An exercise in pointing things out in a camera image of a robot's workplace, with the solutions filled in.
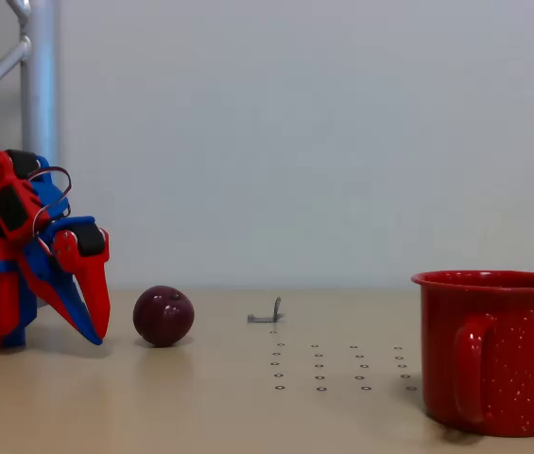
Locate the dark purple plum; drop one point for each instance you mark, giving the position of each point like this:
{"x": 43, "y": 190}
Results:
{"x": 162, "y": 317}

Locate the small grey metal bracket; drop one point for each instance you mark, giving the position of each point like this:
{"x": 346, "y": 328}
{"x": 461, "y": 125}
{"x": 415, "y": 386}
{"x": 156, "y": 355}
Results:
{"x": 262, "y": 319}

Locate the silver metal tube frame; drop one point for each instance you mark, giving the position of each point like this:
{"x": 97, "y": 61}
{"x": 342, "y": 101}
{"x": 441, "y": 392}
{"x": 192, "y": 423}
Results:
{"x": 42, "y": 71}

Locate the red enamel mug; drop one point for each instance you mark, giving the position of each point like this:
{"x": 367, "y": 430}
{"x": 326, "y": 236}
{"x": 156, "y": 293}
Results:
{"x": 521, "y": 359}

